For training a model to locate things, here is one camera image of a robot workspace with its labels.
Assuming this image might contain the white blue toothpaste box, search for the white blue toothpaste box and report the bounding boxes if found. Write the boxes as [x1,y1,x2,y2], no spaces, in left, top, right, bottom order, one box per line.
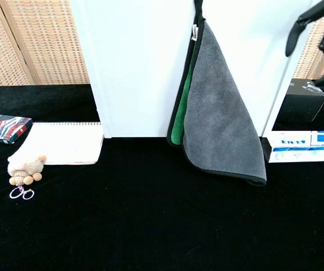
[260,130,324,164]

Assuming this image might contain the white cabinet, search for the white cabinet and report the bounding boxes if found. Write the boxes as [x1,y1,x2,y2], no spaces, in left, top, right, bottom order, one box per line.
[68,0,324,139]

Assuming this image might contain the black velvet tablecloth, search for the black velvet tablecloth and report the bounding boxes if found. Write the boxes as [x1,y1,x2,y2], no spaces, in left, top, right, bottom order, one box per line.
[0,78,324,271]

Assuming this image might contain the black red card box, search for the black red card box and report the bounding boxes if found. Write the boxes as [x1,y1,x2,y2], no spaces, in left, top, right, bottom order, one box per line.
[0,113,34,145]

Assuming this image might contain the spiral sketch notebook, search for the spiral sketch notebook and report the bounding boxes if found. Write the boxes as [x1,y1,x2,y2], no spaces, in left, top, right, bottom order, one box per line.
[16,121,105,166]

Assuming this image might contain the black cardboard box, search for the black cardboard box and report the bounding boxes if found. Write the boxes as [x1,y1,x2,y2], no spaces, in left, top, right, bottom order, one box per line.
[274,78,324,123]

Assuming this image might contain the woven folding screen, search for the woven folding screen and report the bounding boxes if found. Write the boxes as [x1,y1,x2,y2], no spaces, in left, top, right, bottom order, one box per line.
[0,0,324,93]

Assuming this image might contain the grey green microfibre cloth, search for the grey green microfibre cloth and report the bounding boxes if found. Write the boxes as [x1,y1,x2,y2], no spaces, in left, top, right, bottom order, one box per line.
[166,0,267,187]

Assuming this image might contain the beige plush keychain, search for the beige plush keychain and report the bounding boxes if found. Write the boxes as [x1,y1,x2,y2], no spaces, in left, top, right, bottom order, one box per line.
[7,153,47,200]

